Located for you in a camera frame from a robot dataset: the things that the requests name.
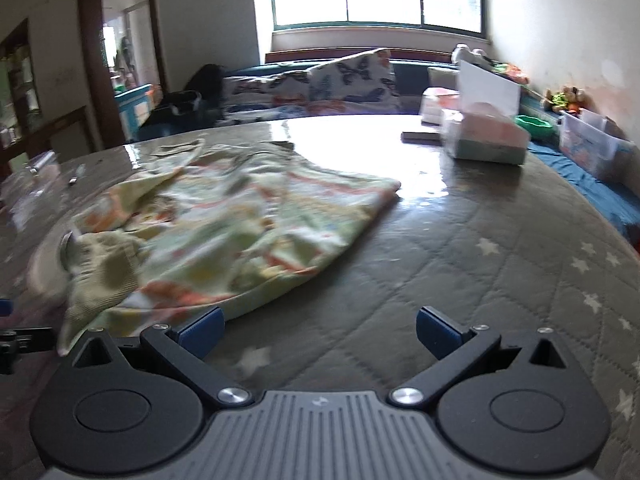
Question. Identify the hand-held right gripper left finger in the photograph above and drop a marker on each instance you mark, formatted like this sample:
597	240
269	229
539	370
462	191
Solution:
202	332

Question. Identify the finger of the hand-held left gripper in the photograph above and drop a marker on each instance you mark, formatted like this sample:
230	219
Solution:
25	338

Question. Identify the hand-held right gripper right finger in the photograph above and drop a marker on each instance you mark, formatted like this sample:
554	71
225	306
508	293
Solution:
437	332

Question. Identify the green patterned garment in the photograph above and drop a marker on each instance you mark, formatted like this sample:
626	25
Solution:
225	220

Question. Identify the clear plastic container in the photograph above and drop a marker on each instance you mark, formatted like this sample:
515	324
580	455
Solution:
30	195

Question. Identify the flat grey digital scale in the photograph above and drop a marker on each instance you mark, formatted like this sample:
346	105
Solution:
420	136

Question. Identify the green pink tissue box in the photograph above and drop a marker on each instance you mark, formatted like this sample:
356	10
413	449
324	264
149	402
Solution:
487	135

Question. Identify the brown wooden cabinet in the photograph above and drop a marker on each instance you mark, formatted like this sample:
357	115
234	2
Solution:
55	130

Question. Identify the white pink tissue pack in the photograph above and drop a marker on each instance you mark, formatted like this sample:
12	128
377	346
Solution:
435	105

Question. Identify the green bowl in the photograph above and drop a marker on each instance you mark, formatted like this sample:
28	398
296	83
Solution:
535	126

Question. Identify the teal plastic rack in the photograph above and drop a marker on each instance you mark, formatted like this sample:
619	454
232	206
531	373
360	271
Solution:
135	110

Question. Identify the black bag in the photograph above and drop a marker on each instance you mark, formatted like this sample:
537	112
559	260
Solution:
200	90

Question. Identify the clear plastic storage box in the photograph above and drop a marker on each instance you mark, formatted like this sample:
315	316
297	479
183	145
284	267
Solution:
595	147

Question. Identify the butterfly print cushion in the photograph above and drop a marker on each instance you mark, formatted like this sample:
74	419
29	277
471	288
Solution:
357	80
265	92

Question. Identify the grey pillow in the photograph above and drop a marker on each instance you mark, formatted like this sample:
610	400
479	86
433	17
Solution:
442	77

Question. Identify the orange green plush toy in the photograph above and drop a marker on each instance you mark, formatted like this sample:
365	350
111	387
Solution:
512	72

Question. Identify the brown teddy bear plush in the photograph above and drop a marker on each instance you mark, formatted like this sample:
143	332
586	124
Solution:
574	97

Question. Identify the white black plush toy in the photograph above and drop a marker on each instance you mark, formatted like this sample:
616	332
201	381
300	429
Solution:
470	55

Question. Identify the brown wooden door frame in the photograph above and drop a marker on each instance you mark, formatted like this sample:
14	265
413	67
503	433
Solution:
92	60

